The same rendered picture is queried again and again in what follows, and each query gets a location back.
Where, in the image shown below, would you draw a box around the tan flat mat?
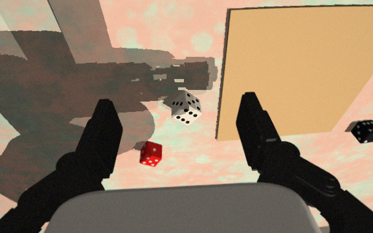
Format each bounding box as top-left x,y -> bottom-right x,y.
216,5 -> 373,142

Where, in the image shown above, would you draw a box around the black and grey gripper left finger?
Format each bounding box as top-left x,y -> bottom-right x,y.
0,99 -> 123,233

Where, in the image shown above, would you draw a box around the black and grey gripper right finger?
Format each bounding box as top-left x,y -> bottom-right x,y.
236,92 -> 373,233

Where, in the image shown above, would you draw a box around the black die with white pips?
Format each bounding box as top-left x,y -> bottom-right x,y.
351,120 -> 373,144

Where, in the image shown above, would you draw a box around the red die with white pips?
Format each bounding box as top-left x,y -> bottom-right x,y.
139,141 -> 162,167

